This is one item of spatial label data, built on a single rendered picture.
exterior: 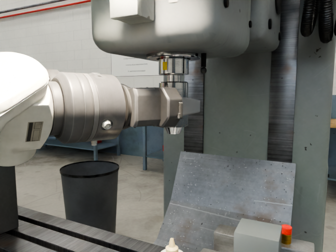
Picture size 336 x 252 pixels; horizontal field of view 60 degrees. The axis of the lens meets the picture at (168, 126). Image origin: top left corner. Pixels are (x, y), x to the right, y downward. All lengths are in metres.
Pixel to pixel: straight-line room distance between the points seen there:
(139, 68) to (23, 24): 3.38
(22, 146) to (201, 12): 0.25
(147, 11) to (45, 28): 6.97
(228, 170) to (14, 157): 0.58
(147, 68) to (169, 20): 5.07
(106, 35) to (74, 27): 6.24
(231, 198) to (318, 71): 0.38
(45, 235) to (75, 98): 0.50
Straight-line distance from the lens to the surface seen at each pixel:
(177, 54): 0.43
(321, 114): 0.79
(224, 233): 0.51
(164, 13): 0.38
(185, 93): 0.45
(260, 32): 0.54
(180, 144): 0.88
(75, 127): 0.35
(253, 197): 0.80
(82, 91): 0.35
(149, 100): 0.39
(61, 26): 6.96
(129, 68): 5.67
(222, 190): 0.82
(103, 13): 0.44
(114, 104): 0.36
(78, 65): 6.52
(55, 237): 0.78
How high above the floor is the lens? 1.25
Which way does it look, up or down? 7 degrees down
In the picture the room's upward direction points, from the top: straight up
